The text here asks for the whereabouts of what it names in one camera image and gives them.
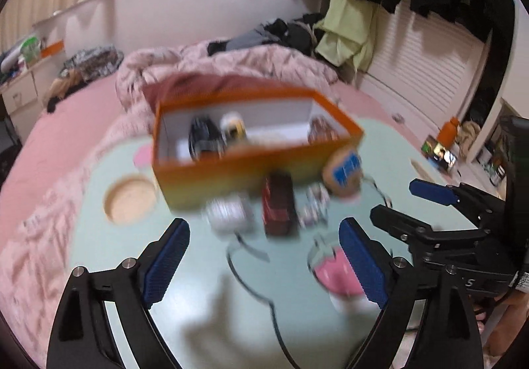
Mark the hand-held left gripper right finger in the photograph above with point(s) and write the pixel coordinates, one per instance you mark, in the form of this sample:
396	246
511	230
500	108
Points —
368	265

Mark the person's right hand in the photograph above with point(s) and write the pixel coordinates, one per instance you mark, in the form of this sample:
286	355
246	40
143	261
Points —
508	319

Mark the dark red box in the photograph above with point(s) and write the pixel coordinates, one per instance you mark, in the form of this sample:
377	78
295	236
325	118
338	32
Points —
279	208

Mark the patterned clothes pile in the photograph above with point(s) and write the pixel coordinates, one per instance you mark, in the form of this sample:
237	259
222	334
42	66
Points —
86	67

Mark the black satin lace cloth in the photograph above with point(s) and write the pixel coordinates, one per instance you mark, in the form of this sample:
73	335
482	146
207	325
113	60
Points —
204	139

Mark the light green hanging garment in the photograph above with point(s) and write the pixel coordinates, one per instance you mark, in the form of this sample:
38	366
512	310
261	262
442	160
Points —
347	30

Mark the white drawer cabinet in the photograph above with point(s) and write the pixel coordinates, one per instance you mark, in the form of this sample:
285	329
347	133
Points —
18	94

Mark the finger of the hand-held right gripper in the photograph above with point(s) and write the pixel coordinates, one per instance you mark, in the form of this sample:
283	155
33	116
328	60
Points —
396	222
434	191

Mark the dark clothes pile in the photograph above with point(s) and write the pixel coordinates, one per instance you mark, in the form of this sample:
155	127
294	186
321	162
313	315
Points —
289	32

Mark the pink bed sheet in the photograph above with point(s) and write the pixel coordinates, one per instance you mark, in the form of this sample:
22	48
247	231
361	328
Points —
62	137

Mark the beige disc with blue print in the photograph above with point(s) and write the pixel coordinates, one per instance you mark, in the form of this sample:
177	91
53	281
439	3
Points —
343	174

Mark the cartoon print lap table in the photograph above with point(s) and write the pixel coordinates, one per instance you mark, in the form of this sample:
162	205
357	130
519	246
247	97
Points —
206	270

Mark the orange bottle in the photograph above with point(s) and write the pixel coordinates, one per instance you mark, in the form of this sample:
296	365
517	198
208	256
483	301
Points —
448	133

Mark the dusty red pillow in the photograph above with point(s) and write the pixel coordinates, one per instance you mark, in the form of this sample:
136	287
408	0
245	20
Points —
206	86

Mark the orange and white carton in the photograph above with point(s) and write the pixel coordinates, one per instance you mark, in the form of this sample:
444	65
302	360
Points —
51	47

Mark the orange gradient cardboard box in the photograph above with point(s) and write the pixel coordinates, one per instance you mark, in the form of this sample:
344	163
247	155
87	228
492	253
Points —
215	179

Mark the small silver patterned object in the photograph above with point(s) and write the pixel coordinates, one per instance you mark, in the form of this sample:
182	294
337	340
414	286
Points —
315	203

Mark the smartphone with lit screen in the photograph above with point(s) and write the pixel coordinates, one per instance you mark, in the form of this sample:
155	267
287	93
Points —
442	154

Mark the pink floral duvet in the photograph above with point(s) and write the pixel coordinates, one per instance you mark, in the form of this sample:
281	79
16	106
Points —
248	63

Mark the small white box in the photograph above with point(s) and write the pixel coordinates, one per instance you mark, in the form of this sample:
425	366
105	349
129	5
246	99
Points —
227	214

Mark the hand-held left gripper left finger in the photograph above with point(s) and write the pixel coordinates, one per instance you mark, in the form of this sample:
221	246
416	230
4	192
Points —
165	261

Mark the white louvered closet door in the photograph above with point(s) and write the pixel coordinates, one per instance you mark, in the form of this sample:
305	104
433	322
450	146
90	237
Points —
413	63

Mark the beige cloth bundle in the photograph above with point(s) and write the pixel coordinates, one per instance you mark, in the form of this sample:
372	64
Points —
469	135

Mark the green translucent container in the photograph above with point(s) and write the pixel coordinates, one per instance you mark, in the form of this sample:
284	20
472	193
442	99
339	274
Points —
29	48

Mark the white shelf unit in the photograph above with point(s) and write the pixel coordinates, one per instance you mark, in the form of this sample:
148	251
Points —
494	146

